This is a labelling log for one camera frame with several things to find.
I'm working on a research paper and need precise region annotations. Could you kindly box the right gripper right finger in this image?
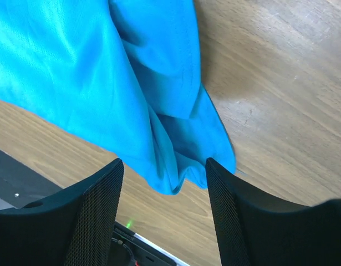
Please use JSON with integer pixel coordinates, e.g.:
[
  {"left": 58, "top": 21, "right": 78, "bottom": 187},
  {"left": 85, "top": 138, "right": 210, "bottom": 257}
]
[{"left": 205, "top": 158, "right": 341, "bottom": 265}]

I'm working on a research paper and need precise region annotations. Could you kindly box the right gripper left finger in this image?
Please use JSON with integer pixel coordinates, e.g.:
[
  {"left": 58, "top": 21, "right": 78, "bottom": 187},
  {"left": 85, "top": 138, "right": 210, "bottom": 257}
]
[{"left": 0, "top": 158, "right": 124, "bottom": 265}]

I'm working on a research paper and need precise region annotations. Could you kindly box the teal t shirt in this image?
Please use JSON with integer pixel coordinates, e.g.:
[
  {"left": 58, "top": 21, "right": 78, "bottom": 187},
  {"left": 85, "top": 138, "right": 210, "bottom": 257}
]
[{"left": 0, "top": 1, "right": 236, "bottom": 195}]

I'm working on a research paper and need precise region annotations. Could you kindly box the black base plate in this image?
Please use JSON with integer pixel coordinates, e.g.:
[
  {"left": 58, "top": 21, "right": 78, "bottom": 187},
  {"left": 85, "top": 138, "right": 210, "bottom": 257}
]
[{"left": 0, "top": 150, "right": 61, "bottom": 209}]

